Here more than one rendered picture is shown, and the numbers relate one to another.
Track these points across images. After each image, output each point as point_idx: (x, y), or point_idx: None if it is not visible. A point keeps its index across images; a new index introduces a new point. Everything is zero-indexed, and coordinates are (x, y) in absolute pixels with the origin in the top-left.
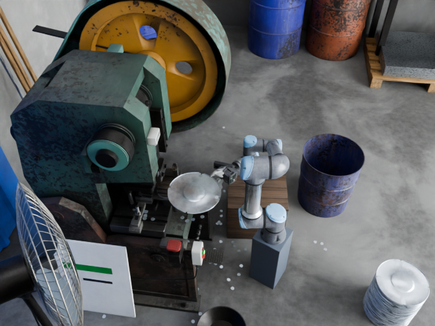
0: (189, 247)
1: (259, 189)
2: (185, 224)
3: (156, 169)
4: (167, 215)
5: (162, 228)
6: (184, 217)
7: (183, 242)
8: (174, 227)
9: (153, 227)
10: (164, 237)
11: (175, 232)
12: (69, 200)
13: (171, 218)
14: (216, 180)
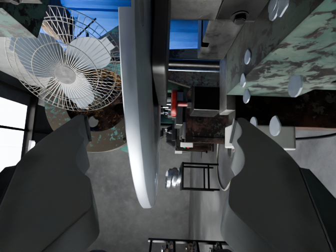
0: (230, 120)
1: None
2: (238, 83)
3: (3, 16)
4: (205, 29)
5: (198, 48)
6: (248, 64)
7: (222, 104)
8: (233, 59)
9: (199, 28)
10: (219, 59)
11: (228, 71)
12: None
13: (244, 27)
14: (234, 181)
